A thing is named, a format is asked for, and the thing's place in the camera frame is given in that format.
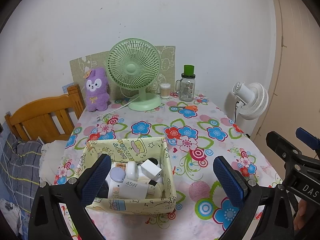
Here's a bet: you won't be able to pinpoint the green desk fan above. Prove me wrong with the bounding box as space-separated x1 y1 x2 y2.
106 38 161 112

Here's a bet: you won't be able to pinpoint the person's hand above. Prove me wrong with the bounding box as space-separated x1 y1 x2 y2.
293 199 308 231

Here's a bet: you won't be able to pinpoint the yellow patterned storage box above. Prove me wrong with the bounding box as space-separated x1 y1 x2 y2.
75 137 177 215

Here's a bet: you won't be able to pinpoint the white round device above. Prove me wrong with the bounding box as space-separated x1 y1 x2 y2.
126 161 139 181

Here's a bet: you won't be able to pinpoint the wooden chair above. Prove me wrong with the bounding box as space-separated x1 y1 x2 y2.
5 84 85 143

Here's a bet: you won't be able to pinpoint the white fan cable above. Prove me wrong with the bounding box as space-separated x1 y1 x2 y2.
97 94 141 118

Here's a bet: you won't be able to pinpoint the purple plush toy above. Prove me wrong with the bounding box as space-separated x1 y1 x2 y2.
84 67 110 112

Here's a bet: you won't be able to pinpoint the white floor fan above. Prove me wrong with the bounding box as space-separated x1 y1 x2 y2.
232 82 268 120

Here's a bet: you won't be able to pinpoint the cotton swab container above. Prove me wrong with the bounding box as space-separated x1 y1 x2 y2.
160 83 171 99

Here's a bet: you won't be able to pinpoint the plaid blue bedding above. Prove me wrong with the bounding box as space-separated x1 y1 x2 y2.
1 123 44 239

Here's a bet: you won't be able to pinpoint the white 45W charger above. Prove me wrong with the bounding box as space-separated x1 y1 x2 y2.
108 179 149 199

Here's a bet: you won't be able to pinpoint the glass jar green lid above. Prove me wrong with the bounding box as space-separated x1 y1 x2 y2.
175 64 196 102

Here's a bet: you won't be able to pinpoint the orange handled scissors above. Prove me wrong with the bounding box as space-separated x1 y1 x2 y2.
177 105 198 112

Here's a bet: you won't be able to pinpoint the beige patterned board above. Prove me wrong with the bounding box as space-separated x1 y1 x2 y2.
69 46 176 100

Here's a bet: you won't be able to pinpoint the floral tablecloth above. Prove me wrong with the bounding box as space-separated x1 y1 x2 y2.
54 94 282 239

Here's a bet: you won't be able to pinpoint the lavender round object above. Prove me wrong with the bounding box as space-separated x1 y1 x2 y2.
109 167 126 183

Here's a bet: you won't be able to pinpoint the white small charger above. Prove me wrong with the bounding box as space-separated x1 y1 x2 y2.
141 159 162 181

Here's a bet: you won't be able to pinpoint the white remote control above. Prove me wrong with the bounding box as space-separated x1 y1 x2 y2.
105 163 126 185

